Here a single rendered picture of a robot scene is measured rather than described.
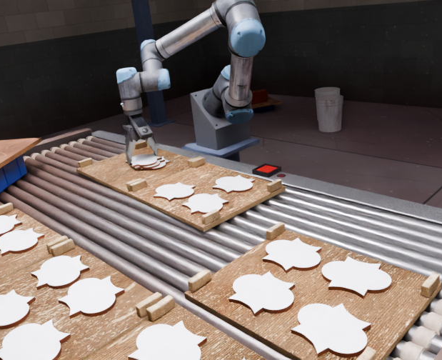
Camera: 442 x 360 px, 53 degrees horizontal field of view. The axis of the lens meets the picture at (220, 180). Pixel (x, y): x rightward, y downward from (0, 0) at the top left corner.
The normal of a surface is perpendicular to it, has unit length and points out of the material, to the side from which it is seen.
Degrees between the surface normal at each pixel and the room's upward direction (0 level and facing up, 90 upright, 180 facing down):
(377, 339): 0
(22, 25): 90
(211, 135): 90
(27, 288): 0
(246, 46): 123
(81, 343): 0
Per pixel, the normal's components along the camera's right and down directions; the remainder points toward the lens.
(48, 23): 0.71, 0.19
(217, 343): -0.11, -0.92
